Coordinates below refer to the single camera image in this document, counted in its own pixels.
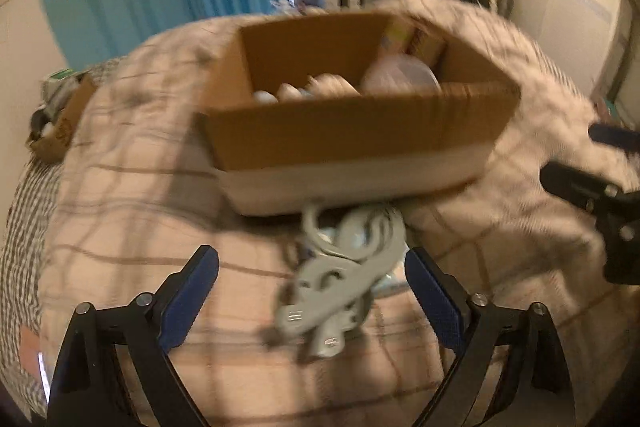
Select cream cloth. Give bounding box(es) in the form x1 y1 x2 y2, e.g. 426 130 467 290
305 74 359 98

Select large open cardboard box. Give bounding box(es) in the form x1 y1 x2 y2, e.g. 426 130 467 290
198 12 521 217

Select clear plastic container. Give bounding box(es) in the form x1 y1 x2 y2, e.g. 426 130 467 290
359 54 442 94

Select red and tan book box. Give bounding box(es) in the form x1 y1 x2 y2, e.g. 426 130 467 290
378 16 447 67

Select small brown cardboard box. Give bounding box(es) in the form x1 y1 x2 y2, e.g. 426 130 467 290
27 69 96 164

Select gingham bed sheet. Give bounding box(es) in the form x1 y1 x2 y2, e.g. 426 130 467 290
1 154 63 423

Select plaid fringed blanket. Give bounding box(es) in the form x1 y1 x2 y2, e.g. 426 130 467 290
39 0 639 426

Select white smartphone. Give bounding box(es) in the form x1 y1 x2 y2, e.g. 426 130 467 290
36 351 51 404

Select white blue plush toy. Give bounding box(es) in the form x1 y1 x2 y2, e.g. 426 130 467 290
253 83 311 104

